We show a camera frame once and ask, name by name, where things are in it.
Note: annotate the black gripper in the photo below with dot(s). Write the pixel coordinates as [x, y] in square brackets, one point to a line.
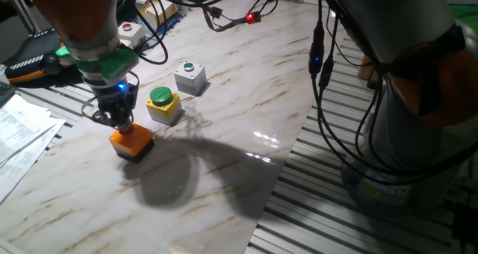
[115, 101]

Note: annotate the orange box red button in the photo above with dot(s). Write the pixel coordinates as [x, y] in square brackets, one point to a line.
[132, 145]

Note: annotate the yellow box green mushroom button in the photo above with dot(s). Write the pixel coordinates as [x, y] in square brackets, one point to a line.
[163, 106]

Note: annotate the grey box small green button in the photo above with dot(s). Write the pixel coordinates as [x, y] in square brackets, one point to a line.
[189, 78]

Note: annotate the grey box red button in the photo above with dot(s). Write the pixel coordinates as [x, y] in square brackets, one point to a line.
[132, 33]

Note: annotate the marble pattern mat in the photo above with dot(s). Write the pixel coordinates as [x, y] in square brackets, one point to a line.
[224, 97]

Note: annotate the white printed paper sheet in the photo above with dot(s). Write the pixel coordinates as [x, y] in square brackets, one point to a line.
[18, 123]
[22, 164]

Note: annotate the black orange teach pendant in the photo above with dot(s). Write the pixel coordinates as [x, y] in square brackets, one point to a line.
[30, 61]

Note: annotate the open cardboard box white contents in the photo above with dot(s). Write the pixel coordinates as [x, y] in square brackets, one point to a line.
[164, 9]

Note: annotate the black keyboard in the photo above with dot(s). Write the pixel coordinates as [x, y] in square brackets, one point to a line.
[5, 93]

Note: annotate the brown taped cardboard box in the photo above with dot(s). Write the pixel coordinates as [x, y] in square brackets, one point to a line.
[369, 74]

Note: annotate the green cloth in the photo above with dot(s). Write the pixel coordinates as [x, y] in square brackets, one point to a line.
[465, 15]

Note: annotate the green printed mount plate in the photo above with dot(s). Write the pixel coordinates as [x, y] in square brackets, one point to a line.
[112, 65]

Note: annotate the aluminium profile post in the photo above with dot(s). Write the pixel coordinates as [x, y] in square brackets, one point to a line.
[20, 7]

